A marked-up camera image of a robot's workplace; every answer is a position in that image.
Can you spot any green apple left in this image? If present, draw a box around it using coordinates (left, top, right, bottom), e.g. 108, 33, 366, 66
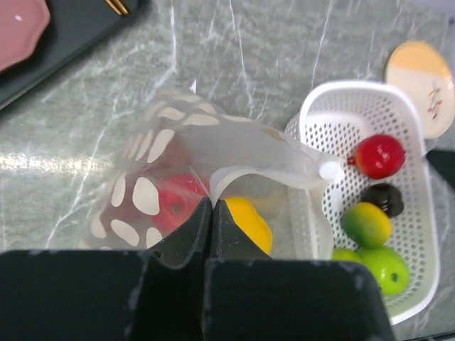
332, 248, 362, 264

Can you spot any green apple right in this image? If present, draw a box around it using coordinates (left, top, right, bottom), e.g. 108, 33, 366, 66
356, 246, 410, 296

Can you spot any yellow pear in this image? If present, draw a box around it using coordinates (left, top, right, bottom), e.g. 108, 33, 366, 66
225, 197, 273, 254

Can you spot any black rectangular tray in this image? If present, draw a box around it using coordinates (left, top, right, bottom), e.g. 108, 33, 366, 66
1, 1, 149, 108

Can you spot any white perforated plastic basket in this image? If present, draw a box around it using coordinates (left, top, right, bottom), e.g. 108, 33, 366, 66
285, 80, 440, 325

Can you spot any red apple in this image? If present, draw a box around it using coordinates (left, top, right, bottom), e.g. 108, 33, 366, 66
347, 134, 405, 180
152, 141, 210, 235

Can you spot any yellow cream round plate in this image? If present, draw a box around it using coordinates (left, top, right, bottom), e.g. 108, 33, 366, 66
384, 40, 454, 139

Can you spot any green apple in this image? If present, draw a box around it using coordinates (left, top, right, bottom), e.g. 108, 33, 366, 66
356, 246, 410, 296
332, 248, 362, 264

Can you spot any dark purple mangosteen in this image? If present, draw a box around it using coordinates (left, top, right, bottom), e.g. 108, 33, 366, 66
360, 183, 404, 218

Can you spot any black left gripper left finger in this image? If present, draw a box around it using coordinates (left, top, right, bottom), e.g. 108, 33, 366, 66
1, 199, 212, 340

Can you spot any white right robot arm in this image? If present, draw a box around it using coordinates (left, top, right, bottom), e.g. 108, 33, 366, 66
426, 148, 454, 183

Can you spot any yellow green mango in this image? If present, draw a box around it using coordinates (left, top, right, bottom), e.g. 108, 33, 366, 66
341, 202, 392, 249

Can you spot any pink polka dot plate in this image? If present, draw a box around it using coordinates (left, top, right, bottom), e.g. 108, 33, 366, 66
1, 0, 50, 72

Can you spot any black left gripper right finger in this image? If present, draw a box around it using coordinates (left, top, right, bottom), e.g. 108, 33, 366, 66
203, 201, 395, 340

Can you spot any clear polka dot zip bag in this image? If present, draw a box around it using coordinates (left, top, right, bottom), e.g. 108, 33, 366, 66
79, 90, 344, 259

